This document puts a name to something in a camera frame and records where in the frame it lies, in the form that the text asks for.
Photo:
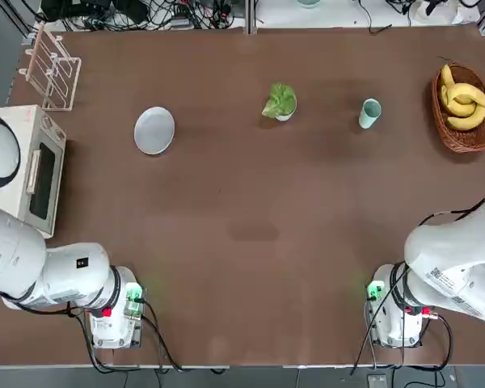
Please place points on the cream toaster oven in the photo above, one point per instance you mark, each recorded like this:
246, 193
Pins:
44, 182

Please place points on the yellow banana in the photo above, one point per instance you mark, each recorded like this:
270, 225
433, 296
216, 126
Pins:
466, 122
458, 108
475, 92
446, 74

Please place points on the black equipment box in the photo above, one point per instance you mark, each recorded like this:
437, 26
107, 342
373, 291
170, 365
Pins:
77, 6

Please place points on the small grey bowl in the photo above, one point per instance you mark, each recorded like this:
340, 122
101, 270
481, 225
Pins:
285, 117

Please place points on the white side table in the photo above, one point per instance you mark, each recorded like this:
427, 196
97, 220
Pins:
339, 16

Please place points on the pale green cup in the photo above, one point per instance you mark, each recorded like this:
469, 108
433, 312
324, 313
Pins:
365, 121

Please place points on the aluminium frame post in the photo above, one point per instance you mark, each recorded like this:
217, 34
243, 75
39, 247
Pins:
251, 16

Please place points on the pale green bowl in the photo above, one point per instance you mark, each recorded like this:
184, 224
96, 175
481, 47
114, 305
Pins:
308, 3

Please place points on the large grey plate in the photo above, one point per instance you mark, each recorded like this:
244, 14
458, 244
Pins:
153, 129

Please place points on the green lettuce leaf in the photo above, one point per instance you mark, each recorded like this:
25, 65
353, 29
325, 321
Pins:
279, 99

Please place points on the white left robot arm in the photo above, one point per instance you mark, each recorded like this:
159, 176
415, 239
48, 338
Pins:
72, 275

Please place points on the clear acrylic rack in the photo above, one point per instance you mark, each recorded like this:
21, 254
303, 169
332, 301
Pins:
66, 59

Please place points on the small grey box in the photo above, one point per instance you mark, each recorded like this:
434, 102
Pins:
376, 382

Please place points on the brown wicker basket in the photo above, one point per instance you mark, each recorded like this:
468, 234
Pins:
469, 139

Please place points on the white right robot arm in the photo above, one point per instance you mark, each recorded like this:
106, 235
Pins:
440, 250

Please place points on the clear plastic bag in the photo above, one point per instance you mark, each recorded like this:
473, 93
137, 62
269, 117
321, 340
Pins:
428, 10

